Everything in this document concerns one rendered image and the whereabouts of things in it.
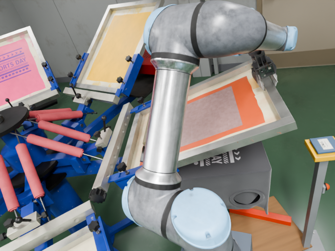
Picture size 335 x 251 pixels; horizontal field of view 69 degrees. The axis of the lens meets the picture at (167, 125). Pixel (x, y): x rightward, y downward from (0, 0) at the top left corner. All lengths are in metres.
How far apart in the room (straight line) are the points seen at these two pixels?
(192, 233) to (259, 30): 0.43
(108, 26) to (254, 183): 1.70
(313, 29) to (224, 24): 3.43
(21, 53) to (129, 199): 2.16
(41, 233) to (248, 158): 0.98
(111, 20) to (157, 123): 1.81
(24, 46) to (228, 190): 2.14
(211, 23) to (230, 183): 0.89
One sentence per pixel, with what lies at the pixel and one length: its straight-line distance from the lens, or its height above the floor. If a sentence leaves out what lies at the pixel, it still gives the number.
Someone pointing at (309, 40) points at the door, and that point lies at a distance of 3.98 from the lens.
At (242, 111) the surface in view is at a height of 1.20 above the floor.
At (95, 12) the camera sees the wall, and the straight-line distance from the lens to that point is 4.64.
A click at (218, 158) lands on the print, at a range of 1.28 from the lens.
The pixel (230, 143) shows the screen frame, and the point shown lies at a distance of 0.97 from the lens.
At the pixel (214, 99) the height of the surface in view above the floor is 1.17.
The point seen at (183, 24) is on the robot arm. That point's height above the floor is 1.73.
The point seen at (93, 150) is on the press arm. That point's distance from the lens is 1.45.
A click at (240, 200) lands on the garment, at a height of 0.73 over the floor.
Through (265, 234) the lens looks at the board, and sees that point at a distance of 2.10.
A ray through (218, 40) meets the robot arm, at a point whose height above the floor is 1.69.
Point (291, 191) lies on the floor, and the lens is 2.36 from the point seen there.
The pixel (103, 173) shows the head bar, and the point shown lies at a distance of 1.19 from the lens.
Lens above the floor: 1.87
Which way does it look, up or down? 36 degrees down
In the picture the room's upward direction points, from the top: 17 degrees counter-clockwise
